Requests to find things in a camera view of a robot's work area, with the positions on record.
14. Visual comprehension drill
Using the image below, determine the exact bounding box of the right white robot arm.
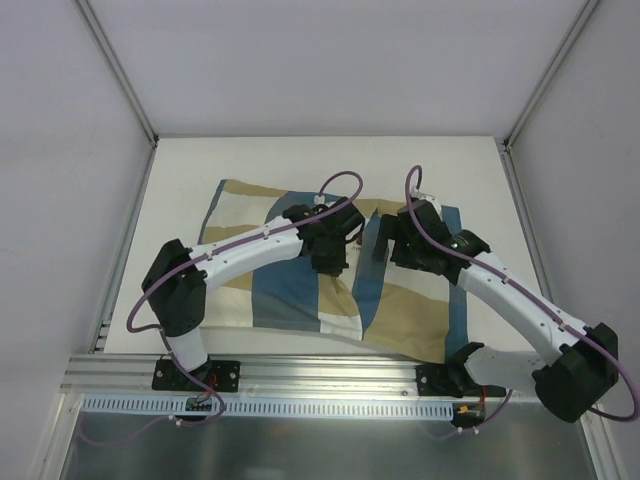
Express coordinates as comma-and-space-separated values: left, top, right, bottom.
372, 198, 619, 423

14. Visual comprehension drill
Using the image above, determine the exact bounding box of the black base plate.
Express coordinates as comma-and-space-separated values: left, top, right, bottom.
415, 363, 478, 398
151, 358, 241, 393

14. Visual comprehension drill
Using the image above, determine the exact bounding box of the aluminium frame post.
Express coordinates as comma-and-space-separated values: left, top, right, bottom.
73, 0, 159, 148
502, 0, 602, 151

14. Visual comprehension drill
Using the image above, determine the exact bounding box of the white pillow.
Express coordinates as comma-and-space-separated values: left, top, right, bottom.
346, 234, 363, 269

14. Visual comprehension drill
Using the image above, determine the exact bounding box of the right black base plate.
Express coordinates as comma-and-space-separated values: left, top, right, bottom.
415, 363, 478, 398

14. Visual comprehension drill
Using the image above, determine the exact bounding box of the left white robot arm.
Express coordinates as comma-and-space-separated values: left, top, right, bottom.
141, 197, 365, 390

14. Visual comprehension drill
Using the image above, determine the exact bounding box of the slotted white cable duct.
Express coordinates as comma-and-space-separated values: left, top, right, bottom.
82, 394, 454, 422

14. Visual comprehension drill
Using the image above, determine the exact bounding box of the left aluminium frame post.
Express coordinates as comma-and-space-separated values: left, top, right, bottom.
73, 0, 159, 148

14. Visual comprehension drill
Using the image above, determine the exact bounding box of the blue tan white checked pillowcase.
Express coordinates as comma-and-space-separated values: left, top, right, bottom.
202, 199, 468, 363

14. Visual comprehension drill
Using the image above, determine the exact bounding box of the right aluminium frame post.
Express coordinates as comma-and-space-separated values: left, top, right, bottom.
502, 0, 602, 151

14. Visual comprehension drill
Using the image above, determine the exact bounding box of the aluminium mounting rail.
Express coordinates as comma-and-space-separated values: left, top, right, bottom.
59, 353, 447, 403

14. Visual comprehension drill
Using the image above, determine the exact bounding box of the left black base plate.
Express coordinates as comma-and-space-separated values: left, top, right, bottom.
151, 358, 241, 393

